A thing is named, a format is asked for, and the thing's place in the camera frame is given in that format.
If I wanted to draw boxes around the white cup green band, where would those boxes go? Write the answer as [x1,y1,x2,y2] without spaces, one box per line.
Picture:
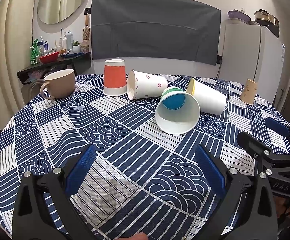
[155,87,201,135]

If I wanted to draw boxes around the small tan paper cup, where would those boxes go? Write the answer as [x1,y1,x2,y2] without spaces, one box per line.
[240,79,258,105]

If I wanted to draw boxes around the white cup yellow rim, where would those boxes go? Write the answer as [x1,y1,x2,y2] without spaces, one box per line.
[186,78,226,115]

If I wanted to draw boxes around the white cup pink hearts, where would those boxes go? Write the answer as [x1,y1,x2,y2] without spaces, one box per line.
[127,70,168,100]

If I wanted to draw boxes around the orange paper cup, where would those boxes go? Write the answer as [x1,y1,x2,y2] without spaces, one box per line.
[103,59,127,96]

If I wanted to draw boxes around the person's hand at bottom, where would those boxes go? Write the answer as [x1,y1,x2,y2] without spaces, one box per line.
[118,232,148,240]

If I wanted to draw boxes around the white refrigerator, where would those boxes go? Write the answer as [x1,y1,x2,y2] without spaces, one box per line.
[218,24,285,103]

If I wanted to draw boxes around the metal pot on fridge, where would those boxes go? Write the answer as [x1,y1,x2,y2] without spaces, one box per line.
[254,9,279,27]

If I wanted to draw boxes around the blue white patterned tablecloth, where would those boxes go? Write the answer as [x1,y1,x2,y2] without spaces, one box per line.
[0,75,290,239]

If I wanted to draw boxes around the purple bowl on fridge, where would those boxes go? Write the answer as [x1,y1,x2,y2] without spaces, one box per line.
[227,10,251,23]

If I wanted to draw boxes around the beige ceramic mug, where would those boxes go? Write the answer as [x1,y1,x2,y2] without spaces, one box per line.
[40,69,75,100]

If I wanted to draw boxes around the green plastic bottle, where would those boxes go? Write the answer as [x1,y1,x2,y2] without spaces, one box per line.
[30,39,40,65]

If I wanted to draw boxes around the red bowl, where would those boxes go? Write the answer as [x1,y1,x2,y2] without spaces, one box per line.
[39,51,59,64]

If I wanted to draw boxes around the small potted plant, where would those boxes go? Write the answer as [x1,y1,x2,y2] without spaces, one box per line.
[72,41,81,54]

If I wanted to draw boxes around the white spray bottle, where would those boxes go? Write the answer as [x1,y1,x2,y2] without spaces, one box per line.
[66,30,73,51]

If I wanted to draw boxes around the wooden hair brush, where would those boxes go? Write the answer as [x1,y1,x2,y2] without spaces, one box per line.
[82,14,90,42]

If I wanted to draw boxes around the black wall shelf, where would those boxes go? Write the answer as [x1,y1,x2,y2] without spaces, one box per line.
[17,53,91,85]

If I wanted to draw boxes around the oval wall mirror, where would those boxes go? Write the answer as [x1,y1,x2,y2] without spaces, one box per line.
[37,0,90,25]

